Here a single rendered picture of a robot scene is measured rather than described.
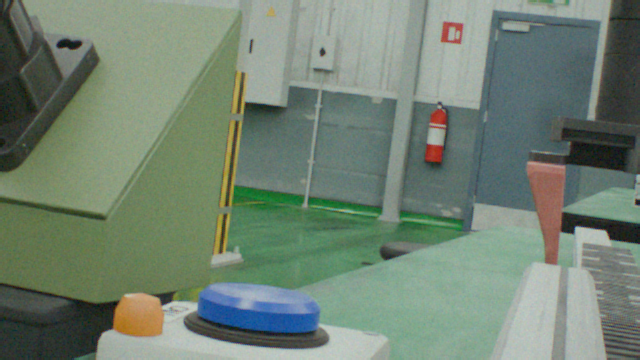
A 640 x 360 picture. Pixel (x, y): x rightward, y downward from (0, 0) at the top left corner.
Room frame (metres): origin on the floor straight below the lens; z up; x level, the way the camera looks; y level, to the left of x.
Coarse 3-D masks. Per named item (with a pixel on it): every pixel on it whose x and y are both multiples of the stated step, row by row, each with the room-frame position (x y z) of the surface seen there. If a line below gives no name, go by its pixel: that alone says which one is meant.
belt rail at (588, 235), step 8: (576, 232) 1.52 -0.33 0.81; (584, 232) 1.54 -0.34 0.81; (592, 232) 1.56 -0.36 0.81; (600, 232) 1.58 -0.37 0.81; (576, 240) 1.39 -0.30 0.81; (584, 240) 1.40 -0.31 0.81; (592, 240) 1.42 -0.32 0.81; (600, 240) 1.44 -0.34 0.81; (608, 240) 1.45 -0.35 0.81; (576, 248) 1.27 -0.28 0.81; (576, 256) 1.19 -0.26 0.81; (576, 264) 1.11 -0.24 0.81
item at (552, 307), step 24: (552, 264) 0.50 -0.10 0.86; (528, 288) 0.41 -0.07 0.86; (552, 288) 0.41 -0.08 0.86; (576, 288) 0.42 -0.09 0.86; (528, 312) 0.35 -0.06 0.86; (552, 312) 0.35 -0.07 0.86; (576, 312) 0.36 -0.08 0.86; (504, 336) 0.31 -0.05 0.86; (528, 336) 0.30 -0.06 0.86; (552, 336) 0.31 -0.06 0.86; (576, 336) 0.31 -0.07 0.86; (600, 336) 0.33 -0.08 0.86
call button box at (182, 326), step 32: (192, 320) 0.39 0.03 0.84; (128, 352) 0.36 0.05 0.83; (160, 352) 0.36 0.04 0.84; (192, 352) 0.36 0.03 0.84; (224, 352) 0.36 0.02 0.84; (256, 352) 0.37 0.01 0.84; (288, 352) 0.37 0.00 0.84; (320, 352) 0.38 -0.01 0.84; (352, 352) 0.38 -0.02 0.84; (384, 352) 0.41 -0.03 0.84
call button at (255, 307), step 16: (208, 288) 0.39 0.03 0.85; (224, 288) 0.39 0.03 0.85; (240, 288) 0.40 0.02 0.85; (256, 288) 0.40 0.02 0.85; (272, 288) 0.41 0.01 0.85; (208, 304) 0.38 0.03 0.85; (224, 304) 0.38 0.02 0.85; (240, 304) 0.38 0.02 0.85; (256, 304) 0.38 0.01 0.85; (272, 304) 0.38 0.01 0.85; (288, 304) 0.38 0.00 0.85; (304, 304) 0.39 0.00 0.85; (224, 320) 0.38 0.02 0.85; (240, 320) 0.38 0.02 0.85; (256, 320) 0.38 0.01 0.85; (272, 320) 0.38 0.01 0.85; (288, 320) 0.38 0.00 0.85; (304, 320) 0.38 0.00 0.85
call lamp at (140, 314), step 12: (120, 300) 0.37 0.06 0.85; (132, 300) 0.37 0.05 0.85; (144, 300) 0.37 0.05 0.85; (156, 300) 0.37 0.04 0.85; (120, 312) 0.37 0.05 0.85; (132, 312) 0.37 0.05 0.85; (144, 312) 0.37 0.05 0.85; (156, 312) 0.37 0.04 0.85; (120, 324) 0.37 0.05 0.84; (132, 324) 0.37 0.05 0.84; (144, 324) 0.37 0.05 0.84; (156, 324) 0.37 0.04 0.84
